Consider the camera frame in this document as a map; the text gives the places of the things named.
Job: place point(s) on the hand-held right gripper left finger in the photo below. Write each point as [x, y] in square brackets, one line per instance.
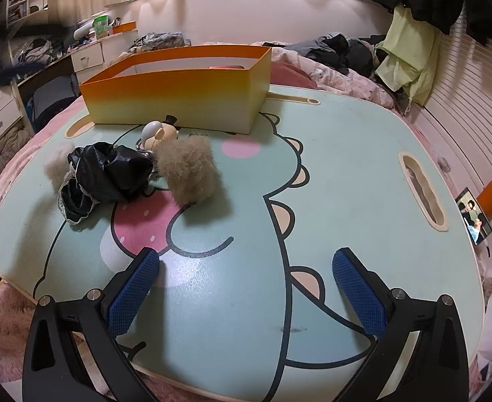
[133, 293]

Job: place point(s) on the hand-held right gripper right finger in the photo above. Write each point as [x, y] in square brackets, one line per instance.
[359, 293]

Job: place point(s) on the black lace-trimmed cloth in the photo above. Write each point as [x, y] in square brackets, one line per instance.
[112, 171]

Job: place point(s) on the beige fur pompom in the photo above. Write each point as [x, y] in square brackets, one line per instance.
[189, 171]

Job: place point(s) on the cream toy figure with hat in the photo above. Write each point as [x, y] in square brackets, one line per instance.
[156, 132]

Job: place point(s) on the orange gradient cardboard box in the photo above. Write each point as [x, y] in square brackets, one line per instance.
[166, 96]

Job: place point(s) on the tablet with lit screen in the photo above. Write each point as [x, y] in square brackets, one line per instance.
[474, 217]

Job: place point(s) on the pink fluffy rug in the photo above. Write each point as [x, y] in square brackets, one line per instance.
[3, 343]

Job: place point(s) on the dark grey bag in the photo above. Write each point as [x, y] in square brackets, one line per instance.
[53, 96]

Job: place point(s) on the dark pink pillow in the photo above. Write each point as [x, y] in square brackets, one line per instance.
[290, 76]

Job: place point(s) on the white drawer cabinet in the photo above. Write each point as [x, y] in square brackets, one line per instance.
[87, 56]

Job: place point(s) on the pile of dark clothes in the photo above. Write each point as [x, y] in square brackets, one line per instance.
[346, 52]

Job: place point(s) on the light green hanging cloth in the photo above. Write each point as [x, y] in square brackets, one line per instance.
[405, 50]

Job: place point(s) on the grey patterned clothes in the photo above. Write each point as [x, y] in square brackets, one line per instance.
[162, 41]

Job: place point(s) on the clothes pile on desk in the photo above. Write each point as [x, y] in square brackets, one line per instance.
[32, 50]

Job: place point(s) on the small orange box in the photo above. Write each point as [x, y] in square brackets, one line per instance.
[124, 28]

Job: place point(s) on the white cylinder device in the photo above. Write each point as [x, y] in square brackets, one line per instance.
[82, 30]

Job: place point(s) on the green cup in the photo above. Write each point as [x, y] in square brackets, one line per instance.
[100, 27]

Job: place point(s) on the white wall shelf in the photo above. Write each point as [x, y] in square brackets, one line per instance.
[24, 6]

